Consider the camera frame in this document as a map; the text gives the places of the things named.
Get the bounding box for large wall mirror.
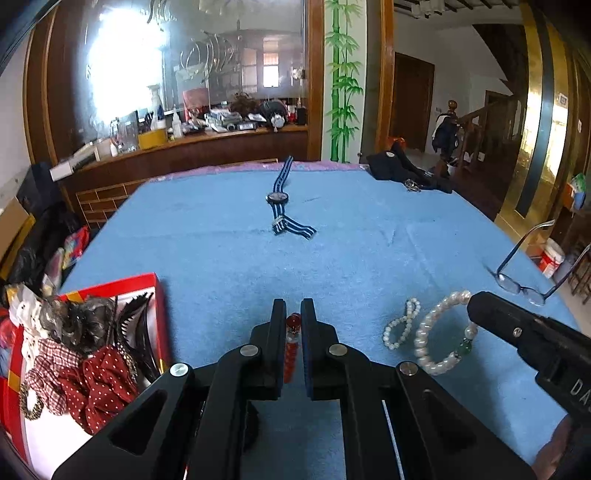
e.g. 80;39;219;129
52;1;308;144

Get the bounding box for small pale bead bracelet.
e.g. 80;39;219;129
382;297;423;351

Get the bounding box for leopard print bracelet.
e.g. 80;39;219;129
18;382;45;422

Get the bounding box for colourful toy package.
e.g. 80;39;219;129
61;226;90;270

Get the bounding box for white flat box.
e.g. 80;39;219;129
50;143;100;182

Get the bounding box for white dotted scrunchie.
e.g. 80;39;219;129
6;284;50;366

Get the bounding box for large white pearl bracelet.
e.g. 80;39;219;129
413;289;480;375

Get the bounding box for blue striped strap watch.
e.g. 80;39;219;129
266;156;317;240

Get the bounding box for black garment on bed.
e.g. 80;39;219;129
367;139;453;194

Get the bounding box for right hand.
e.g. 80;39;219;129
532;416;573;480

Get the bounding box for blue frame eyeglasses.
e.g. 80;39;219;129
491;220;590;307

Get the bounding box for red polka dot scrunchie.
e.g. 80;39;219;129
59;346;139;435

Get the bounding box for white plastic bucket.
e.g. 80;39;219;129
538;238;565;279

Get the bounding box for red jewelry tray box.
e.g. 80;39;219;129
1;273;170;479

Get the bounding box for blue bed blanket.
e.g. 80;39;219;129
62;164;577;479

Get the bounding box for red bead bracelet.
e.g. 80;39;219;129
283;312;303;385

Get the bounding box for cardboard box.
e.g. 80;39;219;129
0;197;35;281

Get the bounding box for white pump bottle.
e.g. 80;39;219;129
171;111;183;139

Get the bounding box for wooden dresser counter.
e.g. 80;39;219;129
62;125;308;228

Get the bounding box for black hair claw clip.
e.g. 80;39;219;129
114;294;160;383

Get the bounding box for silver keys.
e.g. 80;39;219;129
404;179;422;192

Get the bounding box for grey organza scrunchie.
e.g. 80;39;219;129
39;297;116;356

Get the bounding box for red plaid scrunchie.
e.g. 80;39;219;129
24;338;82;416

